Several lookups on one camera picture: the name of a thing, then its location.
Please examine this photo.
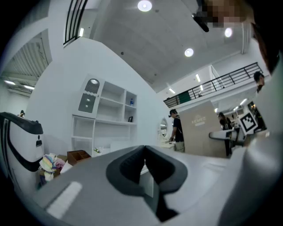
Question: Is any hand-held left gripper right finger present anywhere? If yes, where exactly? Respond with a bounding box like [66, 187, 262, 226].
[145, 145, 232, 226]

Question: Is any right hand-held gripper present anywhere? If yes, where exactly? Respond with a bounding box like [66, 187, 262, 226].
[209, 112, 269, 142]

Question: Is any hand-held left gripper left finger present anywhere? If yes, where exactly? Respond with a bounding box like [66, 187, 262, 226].
[33, 145, 160, 226]

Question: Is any brown wooden organizer box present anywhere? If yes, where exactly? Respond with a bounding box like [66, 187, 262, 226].
[67, 150, 92, 166]

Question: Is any pastel striped towel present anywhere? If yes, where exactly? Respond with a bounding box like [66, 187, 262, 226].
[39, 153, 66, 182]

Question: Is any white vanity table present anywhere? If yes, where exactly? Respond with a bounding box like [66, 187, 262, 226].
[160, 140, 176, 149]

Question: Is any black metal railing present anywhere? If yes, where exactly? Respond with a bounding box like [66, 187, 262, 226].
[63, 0, 88, 46]
[163, 62, 264, 109]

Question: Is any white oval vanity mirror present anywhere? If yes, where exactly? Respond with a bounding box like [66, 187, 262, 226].
[159, 117, 169, 142]

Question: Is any white shelf unit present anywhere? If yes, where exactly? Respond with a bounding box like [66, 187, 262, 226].
[60, 74, 155, 199]

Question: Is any white and black machine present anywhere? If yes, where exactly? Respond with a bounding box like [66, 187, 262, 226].
[0, 112, 45, 193]

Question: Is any black head-mounted camera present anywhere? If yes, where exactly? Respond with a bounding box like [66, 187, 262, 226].
[191, 0, 210, 33]

